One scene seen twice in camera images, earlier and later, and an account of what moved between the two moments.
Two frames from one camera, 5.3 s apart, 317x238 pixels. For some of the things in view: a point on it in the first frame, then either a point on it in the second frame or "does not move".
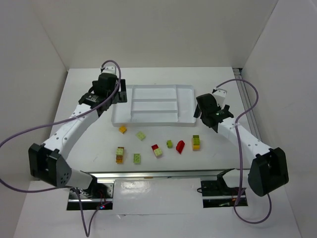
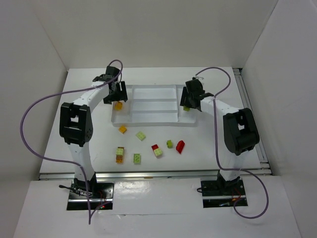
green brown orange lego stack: [119, 155] does not move
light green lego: [136, 158] does not move
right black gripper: [197, 110] → [189, 99]
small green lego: [169, 144] does not move
